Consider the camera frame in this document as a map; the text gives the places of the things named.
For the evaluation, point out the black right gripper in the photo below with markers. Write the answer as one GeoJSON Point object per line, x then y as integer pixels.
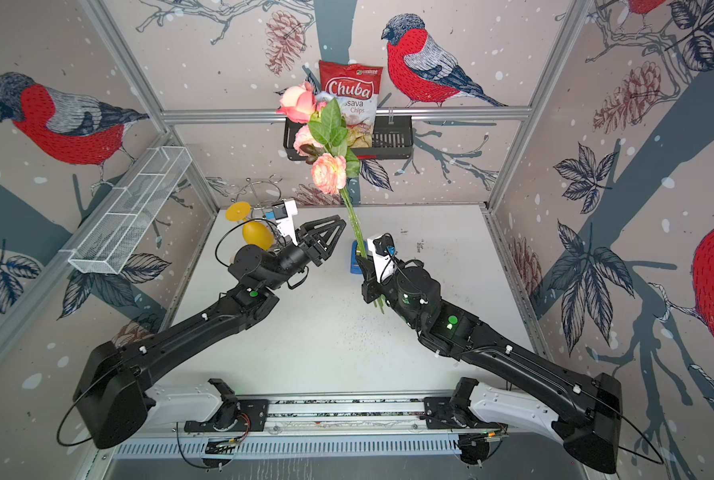
{"type": "Point", "coordinates": [370, 278]}

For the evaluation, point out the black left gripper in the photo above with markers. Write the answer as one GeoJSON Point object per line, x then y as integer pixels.
{"type": "Point", "coordinates": [311, 245]}

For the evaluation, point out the blue tape dispenser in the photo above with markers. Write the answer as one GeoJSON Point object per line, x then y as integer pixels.
{"type": "Point", "coordinates": [355, 268]}

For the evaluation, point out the pink flower bouquet green stems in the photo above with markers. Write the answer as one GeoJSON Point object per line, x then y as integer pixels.
{"type": "Point", "coordinates": [322, 140]}

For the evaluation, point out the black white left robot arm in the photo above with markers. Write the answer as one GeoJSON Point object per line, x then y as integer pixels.
{"type": "Point", "coordinates": [111, 397]}

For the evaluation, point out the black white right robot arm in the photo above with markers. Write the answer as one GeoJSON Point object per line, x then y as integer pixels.
{"type": "Point", "coordinates": [580, 412]}

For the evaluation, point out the yellow plastic wine glass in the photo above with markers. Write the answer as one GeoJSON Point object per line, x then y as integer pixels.
{"type": "Point", "coordinates": [254, 232]}

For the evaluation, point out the Chuba cassava chips bag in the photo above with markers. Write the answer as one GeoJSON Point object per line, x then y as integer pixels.
{"type": "Point", "coordinates": [356, 88]}

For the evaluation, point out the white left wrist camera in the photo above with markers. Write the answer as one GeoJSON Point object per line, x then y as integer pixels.
{"type": "Point", "coordinates": [282, 215]}

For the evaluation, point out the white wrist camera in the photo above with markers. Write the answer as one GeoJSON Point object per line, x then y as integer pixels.
{"type": "Point", "coordinates": [382, 250]}
{"type": "Point", "coordinates": [282, 215]}

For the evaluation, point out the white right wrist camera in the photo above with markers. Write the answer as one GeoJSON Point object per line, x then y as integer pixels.
{"type": "Point", "coordinates": [382, 250]}

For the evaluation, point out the chrome wire glass rack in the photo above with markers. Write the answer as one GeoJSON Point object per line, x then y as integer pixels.
{"type": "Point", "coordinates": [258, 192]}

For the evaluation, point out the black wire wall basket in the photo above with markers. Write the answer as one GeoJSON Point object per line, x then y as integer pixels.
{"type": "Point", "coordinates": [392, 139]}

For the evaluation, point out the aluminium front rail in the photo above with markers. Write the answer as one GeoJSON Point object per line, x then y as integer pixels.
{"type": "Point", "coordinates": [361, 413]}

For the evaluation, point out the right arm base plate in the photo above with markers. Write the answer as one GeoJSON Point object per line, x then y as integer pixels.
{"type": "Point", "coordinates": [453, 413]}

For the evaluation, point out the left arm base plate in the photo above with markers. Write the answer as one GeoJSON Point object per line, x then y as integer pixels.
{"type": "Point", "coordinates": [233, 416]}

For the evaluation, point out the white mesh wall shelf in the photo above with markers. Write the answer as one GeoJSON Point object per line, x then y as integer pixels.
{"type": "Point", "coordinates": [135, 203]}

